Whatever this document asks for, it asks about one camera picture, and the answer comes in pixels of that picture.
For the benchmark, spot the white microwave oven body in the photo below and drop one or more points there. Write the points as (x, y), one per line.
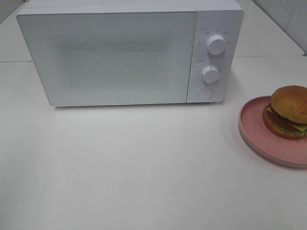
(222, 17)

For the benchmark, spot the pink round plate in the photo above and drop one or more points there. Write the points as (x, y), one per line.
(286, 152)

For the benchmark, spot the burger with lettuce and cheese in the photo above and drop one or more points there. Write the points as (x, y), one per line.
(286, 114)

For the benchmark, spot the round white door button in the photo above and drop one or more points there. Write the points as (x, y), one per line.
(205, 94)

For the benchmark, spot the upper white power knob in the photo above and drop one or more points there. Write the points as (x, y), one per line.
(216, 44)

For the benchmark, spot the white microwave door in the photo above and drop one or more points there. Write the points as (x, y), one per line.
(100, 59)

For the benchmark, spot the white timer knob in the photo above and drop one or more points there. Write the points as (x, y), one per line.
(210, 74)

